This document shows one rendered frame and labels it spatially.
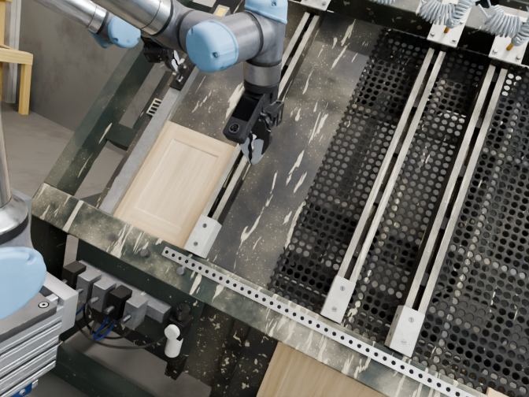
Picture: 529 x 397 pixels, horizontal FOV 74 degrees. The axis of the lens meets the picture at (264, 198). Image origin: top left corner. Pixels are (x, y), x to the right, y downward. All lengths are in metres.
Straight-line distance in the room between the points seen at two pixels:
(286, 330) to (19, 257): 0.81
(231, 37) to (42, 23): 5.26
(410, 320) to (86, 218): 1.10
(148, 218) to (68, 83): 4.22
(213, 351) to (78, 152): 0.97
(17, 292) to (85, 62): 4.74
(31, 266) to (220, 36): 0.41
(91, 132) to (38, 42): 4.40
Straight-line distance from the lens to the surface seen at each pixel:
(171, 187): 1.31
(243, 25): 0.63
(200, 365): 1.72
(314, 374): 1.50
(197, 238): 1.17
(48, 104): 5.75
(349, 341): 1.13
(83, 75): 5.21
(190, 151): 1.34
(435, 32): 1.47
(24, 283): 0.52
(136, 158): 1.38
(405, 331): 1.14
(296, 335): 1.13
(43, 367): 0.93
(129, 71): 1.58
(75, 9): 1.01
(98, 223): 1.35
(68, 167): 1.49
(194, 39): 0.61
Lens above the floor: 1.53
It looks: 20 degrees down
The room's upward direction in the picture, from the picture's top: 18 degrees clockwise
